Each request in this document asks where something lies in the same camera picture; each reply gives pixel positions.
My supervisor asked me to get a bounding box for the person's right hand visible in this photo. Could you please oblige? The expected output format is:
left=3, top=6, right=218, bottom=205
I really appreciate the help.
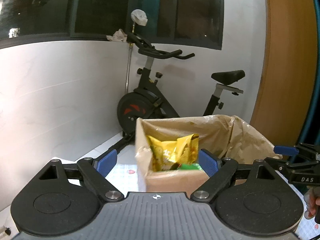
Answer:
left=304, top=186, right=320, bottom=218

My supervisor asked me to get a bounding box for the green snack packet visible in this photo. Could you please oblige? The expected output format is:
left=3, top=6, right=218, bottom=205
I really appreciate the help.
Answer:
left=179, top=163, right=202, bottom=171

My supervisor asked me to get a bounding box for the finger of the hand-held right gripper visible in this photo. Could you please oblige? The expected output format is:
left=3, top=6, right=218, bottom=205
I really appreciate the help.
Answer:
left=264, top=156, right=320, bottom=172
left=273, top=142, right=320, bottom=163

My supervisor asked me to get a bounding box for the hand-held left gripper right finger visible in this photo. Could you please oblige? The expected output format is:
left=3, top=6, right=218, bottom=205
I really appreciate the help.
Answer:
left=190, top=149, right=283, bottom=203

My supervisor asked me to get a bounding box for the white cloth on pole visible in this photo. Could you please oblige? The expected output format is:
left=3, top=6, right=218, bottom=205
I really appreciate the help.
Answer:
left=131, top=9, right=148, bottom=26

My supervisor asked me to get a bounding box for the metal pole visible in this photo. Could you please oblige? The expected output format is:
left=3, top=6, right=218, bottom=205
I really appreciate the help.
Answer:
left=125, top=22, right=137, bottom=93

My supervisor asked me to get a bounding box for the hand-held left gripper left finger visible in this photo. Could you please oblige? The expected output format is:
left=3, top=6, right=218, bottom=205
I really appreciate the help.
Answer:
left=39, top=149, right=125, bottom=203

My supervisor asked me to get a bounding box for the wooden door panel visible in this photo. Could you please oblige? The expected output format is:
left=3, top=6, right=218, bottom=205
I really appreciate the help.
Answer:
left=250, top=0, right=318, bottom=151

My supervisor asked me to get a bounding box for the checkered tablecloth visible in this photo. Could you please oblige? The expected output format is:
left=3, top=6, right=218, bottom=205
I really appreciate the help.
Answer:
left=51, top=156, right=320, bottom=240

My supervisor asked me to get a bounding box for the crumpled white cloth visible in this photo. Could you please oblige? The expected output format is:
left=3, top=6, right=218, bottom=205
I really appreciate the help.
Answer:
left=106, top=29, right=129, bottom=43

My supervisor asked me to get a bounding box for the cardboard box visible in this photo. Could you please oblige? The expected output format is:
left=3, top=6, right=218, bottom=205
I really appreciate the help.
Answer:
left=135, top=115, right=283, bottom=193

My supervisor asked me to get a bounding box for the black exercise bike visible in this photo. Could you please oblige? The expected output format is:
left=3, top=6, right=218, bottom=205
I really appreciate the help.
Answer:
left=108, top=32, right=245, bottom=155

